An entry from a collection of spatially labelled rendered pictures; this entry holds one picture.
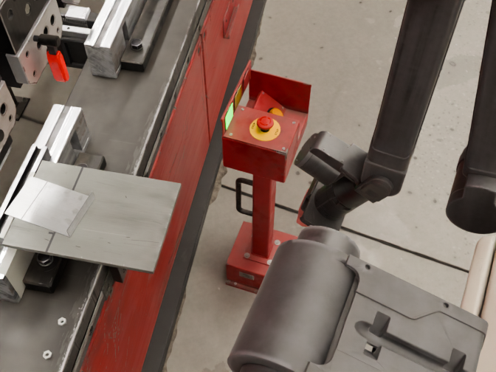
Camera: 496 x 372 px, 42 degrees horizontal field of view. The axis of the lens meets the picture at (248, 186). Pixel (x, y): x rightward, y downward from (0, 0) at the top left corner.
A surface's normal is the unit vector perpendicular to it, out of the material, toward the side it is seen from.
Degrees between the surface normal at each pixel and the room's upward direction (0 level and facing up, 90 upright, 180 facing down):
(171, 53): 0
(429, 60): 90
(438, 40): 90
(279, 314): 19
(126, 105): 0
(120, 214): 0
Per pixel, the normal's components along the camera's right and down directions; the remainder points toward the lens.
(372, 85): 0.00, -0.57
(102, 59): -0.20, 0.80
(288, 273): -0.39, -0.65
